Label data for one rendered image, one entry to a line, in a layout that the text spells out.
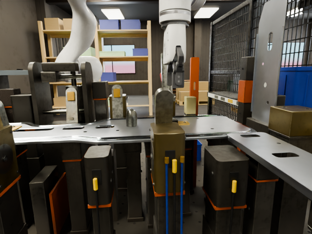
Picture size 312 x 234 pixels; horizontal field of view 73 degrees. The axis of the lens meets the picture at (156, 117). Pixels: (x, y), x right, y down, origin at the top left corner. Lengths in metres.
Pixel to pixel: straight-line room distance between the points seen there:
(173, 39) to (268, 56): 0.28
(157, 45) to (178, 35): 9.29
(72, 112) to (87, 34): 0.40
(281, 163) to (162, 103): 0.23
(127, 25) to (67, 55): 4.80
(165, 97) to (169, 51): 0.17
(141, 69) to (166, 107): 9.38
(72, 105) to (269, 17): 0.65
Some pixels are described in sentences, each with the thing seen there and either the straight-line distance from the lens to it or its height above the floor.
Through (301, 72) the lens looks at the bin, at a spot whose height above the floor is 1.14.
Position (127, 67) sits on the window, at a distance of 9.84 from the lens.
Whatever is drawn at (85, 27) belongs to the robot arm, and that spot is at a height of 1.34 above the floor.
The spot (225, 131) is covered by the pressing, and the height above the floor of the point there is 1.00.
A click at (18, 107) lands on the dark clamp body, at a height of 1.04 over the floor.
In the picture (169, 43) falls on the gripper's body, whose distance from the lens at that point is 0.57.
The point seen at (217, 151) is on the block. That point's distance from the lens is 0.49.
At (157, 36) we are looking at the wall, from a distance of 9.91.
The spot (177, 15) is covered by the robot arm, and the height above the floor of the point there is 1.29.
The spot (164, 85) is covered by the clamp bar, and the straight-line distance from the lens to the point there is 0.75.
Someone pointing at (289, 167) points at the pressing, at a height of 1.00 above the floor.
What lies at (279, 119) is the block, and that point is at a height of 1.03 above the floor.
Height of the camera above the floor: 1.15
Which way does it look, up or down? 12 degrees down
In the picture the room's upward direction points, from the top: 1 degrees counter-clockwise
